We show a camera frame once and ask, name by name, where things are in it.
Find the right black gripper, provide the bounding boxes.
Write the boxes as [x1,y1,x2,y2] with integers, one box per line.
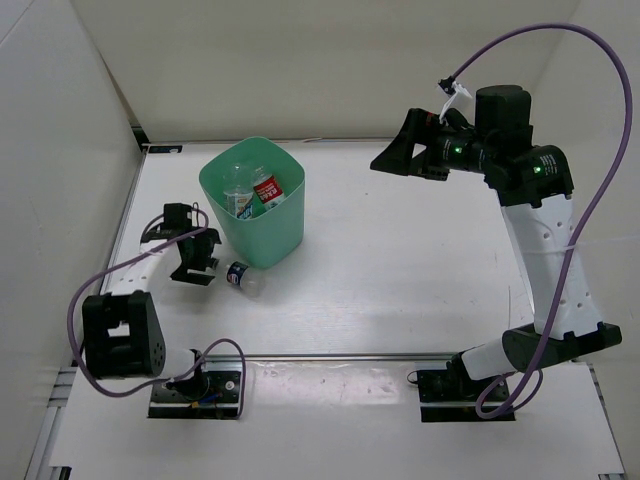
[370,110,496,182]

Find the Pepsi label plastic bottle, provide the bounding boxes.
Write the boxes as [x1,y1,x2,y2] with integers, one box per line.
[216,261,265,298]

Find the blue white label clear bottle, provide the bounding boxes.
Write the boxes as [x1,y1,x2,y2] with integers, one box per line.
[224,186,254,220]

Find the clear plastic bottle white cap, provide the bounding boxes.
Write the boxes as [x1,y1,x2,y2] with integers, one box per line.
[223,163,256,195]

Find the red label plastic bottle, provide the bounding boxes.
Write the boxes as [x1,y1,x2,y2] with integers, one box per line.
[252,166,286,210]

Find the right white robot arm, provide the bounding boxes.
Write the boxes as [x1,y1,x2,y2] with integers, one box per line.
[370,85,622,400]

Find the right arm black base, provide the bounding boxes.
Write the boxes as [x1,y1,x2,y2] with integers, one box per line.
[406,361,493,423]

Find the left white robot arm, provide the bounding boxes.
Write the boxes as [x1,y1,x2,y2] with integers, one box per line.
[74,203,221,400]

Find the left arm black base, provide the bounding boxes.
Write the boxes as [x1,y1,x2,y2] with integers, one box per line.
[147,358,246,420]

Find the green plastic bin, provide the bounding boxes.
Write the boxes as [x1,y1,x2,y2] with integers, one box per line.
[199,137,305,269]

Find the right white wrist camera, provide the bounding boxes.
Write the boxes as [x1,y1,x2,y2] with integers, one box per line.
[438,77,473,123]

